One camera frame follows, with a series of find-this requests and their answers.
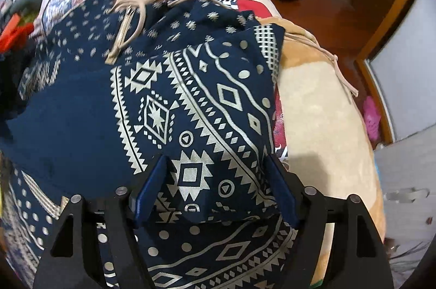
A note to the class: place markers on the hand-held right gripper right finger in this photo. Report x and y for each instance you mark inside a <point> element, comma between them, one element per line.
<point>284,200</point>

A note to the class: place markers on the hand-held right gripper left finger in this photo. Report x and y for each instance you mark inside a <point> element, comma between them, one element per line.
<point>150,193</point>

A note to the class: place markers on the navy patterned hoodie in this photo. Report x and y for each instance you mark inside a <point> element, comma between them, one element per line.
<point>85,125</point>

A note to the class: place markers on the red and beige printed blanket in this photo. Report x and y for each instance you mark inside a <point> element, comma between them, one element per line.
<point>323,139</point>

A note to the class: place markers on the pink cloth item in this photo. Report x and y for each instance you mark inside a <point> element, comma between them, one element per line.
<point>371,118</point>

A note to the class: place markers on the white door panel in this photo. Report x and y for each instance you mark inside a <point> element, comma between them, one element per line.
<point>405,64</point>

